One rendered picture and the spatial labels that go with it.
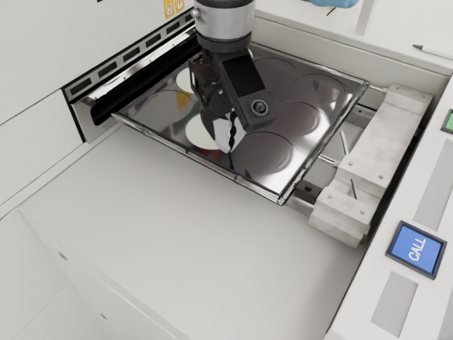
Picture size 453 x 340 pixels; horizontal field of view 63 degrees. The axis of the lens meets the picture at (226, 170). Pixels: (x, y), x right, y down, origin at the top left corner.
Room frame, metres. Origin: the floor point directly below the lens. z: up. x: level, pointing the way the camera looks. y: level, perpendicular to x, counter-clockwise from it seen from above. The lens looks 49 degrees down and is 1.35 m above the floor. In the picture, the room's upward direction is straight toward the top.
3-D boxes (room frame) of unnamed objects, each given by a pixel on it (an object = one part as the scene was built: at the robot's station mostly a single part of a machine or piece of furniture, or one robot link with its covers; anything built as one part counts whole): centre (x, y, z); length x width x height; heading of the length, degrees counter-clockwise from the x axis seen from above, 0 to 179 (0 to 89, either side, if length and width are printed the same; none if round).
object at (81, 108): (0.69, 0.15, 0.89); 0.44 x 0.02 x 0.10; 146
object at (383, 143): (0.45, -0.26, 0.87); 0.36 x 0.08 x 0.03; 146
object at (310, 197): (0.36, -0.13, 0.90); 0.04 x 0.02 x 0.03; 56
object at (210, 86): (0.46, 0.01, 1.05); 0.09 x 0.08 x 0.12; 26
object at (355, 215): (0.32, -0.18, 0.89); 0.08 x 0.03 x 0.03; 56
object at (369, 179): (0.39, -0.22, 0.89); 0.08 x 0.03 x 0.03; 56
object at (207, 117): (0.43, 0.01, 0.99); 0.05 x 0.02 x 0.09; 116
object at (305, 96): (0.59, -0.04, 0.90); 0.34 x 0.34 x 0.01; 56
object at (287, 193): (0.49, -0.19, 0.90); 0.38 x 0.01 x 0.01; 146
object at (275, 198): (0.44, 0.06, 0.90); 0.37 x 0.01 x 0.01; 56
